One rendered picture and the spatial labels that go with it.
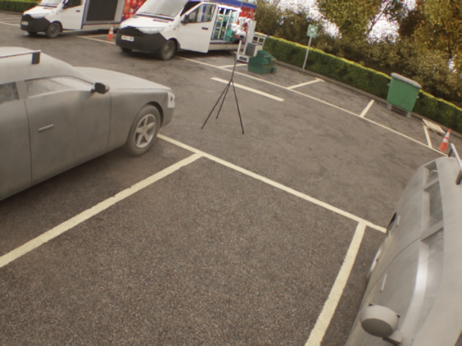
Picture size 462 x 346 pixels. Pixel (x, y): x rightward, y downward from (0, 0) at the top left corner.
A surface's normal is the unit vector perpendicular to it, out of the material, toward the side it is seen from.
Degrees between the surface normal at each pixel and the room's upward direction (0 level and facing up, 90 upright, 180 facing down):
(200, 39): 91
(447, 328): 32
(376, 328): 90
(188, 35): 94
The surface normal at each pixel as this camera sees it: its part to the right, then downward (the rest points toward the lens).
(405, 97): -0.40, 0.38
